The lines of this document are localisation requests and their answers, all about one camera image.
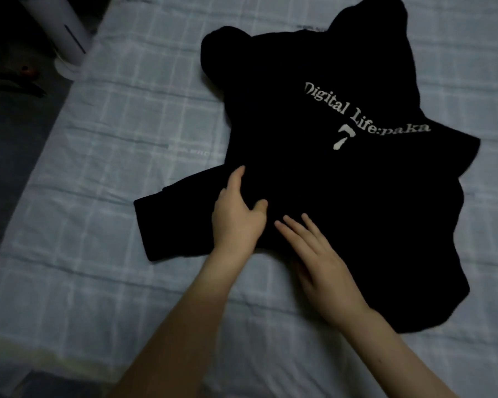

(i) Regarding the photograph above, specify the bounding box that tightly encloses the person's right hand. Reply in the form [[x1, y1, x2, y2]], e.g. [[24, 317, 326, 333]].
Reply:
[[274, 212, 373, 328]]

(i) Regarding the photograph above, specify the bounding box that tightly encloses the person's left hand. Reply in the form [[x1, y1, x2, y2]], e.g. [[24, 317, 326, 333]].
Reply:
[[211, 164, 269, 258]]

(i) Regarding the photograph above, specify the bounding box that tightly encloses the black hoodie with white lettering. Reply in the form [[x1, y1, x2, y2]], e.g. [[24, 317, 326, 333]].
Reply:
[[132, 0, 481, 334]]

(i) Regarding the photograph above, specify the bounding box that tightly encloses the bed with blue plaid sheet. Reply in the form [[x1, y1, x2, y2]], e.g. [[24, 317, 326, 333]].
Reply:
[[0, 0, 498, 398]]

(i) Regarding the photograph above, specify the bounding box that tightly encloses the person's left forearm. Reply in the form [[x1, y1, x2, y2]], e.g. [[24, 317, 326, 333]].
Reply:
[[107, 244, 250, 398]]

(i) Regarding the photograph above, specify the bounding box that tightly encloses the white tower fan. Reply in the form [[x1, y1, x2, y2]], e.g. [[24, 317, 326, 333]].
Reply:
[[18, 0, 98, 81]]

